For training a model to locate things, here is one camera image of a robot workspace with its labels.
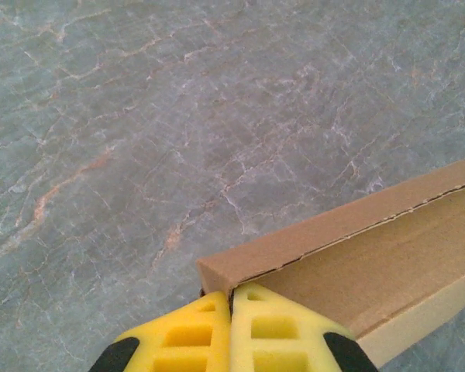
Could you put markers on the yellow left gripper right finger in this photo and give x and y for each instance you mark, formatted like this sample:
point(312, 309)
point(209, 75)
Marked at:
point(279, 341)

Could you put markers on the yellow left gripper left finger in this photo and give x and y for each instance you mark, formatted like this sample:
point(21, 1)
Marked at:
point(186, 341)

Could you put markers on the brown cardboard paper box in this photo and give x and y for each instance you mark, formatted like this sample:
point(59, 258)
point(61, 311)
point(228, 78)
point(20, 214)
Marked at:
point(372, 252)

